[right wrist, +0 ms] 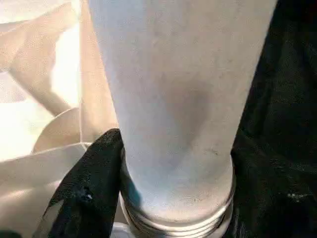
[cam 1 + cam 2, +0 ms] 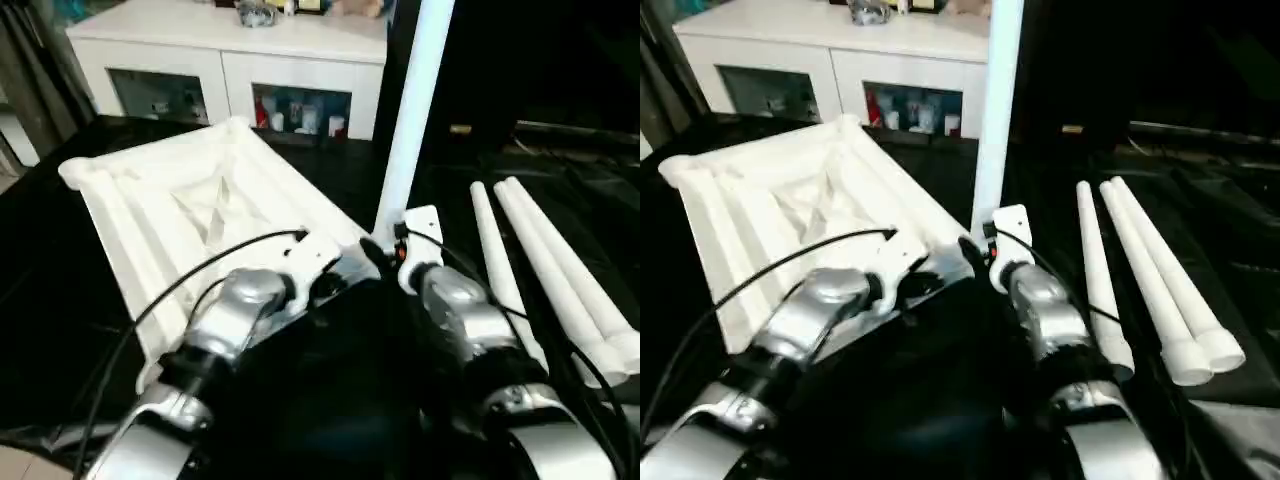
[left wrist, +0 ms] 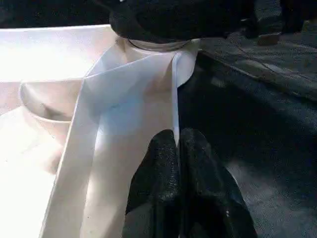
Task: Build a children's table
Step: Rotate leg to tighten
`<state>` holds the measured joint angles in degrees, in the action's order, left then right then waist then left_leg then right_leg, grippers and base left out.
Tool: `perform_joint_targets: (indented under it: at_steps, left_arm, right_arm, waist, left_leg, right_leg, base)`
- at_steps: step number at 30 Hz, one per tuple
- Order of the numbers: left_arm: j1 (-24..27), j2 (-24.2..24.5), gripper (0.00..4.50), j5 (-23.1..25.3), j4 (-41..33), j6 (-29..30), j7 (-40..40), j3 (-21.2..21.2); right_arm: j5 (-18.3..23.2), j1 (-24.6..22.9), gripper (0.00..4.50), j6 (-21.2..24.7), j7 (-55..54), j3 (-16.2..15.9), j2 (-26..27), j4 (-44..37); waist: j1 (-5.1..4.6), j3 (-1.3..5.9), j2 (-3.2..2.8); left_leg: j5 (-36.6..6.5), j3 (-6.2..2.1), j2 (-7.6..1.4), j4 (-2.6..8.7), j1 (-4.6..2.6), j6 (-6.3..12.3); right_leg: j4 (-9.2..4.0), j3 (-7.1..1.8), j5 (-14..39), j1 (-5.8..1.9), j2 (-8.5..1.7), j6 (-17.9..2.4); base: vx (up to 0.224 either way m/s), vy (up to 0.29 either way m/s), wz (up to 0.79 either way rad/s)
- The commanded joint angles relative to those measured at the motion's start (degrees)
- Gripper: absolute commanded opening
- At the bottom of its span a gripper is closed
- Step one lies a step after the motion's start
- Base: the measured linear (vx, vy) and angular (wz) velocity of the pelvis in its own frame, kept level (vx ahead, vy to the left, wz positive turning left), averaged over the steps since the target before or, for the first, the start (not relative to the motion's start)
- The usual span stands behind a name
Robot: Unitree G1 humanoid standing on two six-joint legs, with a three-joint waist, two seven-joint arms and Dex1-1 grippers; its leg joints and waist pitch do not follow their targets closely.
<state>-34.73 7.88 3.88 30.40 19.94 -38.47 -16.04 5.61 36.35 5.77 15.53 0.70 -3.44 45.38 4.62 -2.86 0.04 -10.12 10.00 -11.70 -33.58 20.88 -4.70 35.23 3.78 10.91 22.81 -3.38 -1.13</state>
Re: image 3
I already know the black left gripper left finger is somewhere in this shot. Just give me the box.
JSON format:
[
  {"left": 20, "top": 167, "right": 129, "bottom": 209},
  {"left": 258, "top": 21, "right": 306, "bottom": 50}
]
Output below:
[{"left": 122, "top": 128, "right": 183, "bottom": 238}]

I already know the white plastic table top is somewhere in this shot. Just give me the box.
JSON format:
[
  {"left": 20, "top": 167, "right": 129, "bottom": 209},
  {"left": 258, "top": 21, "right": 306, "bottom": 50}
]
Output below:
[{"left": 0, "top": 24, "right": 200, "bottom": 238}]

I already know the white plastic table leg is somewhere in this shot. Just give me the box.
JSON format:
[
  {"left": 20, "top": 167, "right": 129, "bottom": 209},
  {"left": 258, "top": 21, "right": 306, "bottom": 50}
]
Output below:
[{"left": 127, "top": 37, "right": 200, "bottom": 54}]

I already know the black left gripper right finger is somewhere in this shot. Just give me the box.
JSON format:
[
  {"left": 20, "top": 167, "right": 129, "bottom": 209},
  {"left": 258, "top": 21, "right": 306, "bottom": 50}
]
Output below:
[{"left": 178, "top": 127, "right": 258, "bottom": 238}]

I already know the black work mat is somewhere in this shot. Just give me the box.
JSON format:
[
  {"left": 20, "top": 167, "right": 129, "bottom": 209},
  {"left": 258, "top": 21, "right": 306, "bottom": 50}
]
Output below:
[{"left": 0, "top": 0, "right": 317, "bottom": 238}]

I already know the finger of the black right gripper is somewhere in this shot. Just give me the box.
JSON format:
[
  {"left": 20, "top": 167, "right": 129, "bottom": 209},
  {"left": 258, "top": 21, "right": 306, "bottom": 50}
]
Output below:
[{"left": 108, "top": 0, "right": 261, "bottom": 43}]

